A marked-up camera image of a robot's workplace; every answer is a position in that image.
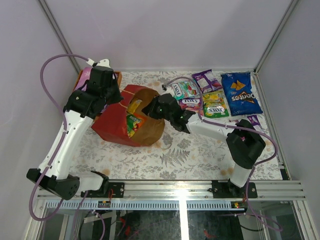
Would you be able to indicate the green Fox's candy bag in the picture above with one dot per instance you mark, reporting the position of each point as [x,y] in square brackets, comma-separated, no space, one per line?
[214,105]

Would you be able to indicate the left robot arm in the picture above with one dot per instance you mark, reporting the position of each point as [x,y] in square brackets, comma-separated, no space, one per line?
[53,174]

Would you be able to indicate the green snack packet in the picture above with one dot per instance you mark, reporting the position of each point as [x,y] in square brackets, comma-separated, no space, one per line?
[133,123]

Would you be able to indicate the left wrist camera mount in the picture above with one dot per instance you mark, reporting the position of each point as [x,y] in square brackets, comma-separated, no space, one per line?
[102,63]

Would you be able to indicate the blue Doritos chip bag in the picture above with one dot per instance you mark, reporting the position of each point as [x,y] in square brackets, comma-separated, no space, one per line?
[237,88]

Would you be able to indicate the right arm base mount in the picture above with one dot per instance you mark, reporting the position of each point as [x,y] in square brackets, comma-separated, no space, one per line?
[233,188]

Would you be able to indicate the orange snack packet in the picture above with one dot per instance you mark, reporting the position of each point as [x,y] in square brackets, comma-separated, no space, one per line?
[133,106]

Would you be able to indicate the red paper bag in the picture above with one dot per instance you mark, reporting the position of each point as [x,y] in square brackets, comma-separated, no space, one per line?
[111,126]

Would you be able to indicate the purple Fox's candy bag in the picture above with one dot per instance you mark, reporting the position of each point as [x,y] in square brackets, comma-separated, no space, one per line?
[191,104]

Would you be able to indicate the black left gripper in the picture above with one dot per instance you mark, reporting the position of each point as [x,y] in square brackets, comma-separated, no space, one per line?
[113,92]

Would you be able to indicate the aluminium front rail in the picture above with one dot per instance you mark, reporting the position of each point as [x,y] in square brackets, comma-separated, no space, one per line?
[268,190]

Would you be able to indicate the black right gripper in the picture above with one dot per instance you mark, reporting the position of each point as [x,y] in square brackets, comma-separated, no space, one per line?
[150,109]

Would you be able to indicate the purple snack packet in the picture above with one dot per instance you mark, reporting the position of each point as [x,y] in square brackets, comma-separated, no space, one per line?
[253,119]
[206,81]

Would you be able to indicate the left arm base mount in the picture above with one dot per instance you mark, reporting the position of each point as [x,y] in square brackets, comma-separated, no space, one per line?
[100,186]

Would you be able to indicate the floral tablecloth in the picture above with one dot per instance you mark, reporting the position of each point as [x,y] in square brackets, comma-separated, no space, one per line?
[175,156]

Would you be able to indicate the purple pillow package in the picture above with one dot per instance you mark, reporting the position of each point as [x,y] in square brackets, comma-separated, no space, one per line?
[83,77]

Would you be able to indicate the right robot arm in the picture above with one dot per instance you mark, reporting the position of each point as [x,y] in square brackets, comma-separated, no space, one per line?
[245,144]

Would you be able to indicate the teal Fox's candy bag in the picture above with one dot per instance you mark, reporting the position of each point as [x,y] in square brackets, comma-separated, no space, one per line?
[184,89]

